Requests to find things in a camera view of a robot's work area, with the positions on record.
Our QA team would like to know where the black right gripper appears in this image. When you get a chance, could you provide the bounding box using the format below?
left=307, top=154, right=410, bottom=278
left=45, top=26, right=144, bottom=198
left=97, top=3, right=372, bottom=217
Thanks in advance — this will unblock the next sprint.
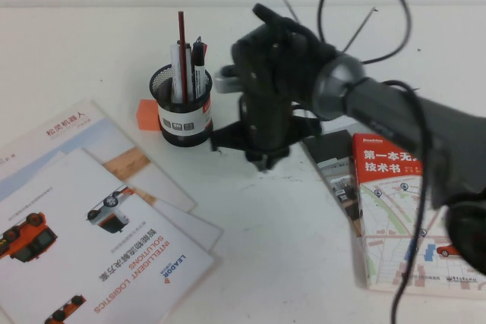
left=210, top=92, right=323, bottom=173

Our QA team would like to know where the black mesh pen holder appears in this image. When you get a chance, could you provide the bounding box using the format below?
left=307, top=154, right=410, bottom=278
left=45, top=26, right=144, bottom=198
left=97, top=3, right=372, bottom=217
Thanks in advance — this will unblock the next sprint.
left=150, top=64, right=214, bottom=147

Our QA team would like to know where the black capped marker pen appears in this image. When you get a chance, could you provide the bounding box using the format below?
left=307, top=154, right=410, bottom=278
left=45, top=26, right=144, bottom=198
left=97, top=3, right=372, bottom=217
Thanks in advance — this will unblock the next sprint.
left=191, top=41, right=208, bottom=99

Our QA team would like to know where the white marker pen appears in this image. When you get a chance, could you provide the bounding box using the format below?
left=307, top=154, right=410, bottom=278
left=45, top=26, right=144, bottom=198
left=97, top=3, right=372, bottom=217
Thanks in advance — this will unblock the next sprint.
left=169, top=41, right=192, bottom=104

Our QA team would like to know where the AgileX brochure grey photo cover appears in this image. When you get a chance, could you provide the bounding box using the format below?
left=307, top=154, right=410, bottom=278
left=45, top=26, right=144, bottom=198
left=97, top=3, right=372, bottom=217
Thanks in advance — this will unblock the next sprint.
left=301, top=118, right=364, bottom=237

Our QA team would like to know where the orange block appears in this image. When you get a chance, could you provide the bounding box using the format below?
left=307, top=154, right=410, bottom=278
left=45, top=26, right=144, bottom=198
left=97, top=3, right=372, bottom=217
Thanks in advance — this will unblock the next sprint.
left=135, top=99, right=163, bottom=131

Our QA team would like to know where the red book with map cover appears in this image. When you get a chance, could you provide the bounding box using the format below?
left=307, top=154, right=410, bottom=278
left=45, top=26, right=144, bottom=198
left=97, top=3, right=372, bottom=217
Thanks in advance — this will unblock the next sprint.
left=351, top=132, right=486, bottom=298

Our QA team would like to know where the red pencil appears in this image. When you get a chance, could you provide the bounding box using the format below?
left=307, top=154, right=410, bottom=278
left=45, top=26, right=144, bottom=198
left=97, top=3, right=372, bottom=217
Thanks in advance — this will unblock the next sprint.
left=177, top=11, right=190, bottom=103

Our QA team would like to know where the LEADOR logistics brochure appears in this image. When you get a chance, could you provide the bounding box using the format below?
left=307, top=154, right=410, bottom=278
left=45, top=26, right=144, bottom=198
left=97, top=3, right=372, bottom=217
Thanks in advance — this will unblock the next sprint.
left=0, top=148, right=221, bottom=324

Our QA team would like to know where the AgileX brochure pale blue cover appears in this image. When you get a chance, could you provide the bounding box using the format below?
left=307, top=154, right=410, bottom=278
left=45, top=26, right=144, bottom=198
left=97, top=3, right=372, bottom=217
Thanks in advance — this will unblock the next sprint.
left=0, top=99, right=200, bottom=215

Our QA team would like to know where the thin grey cable tie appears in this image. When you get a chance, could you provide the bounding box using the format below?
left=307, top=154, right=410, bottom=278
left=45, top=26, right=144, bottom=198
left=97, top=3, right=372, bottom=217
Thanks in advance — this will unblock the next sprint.
left=276, top=0, right=301, bottom=21
left=344, top=8, right=377, bottom=52

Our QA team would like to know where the black cable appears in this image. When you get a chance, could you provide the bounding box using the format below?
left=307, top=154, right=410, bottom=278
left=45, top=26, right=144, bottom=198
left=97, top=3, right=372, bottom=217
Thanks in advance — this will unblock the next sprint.
left=317, top=0, right=432, bottom=324

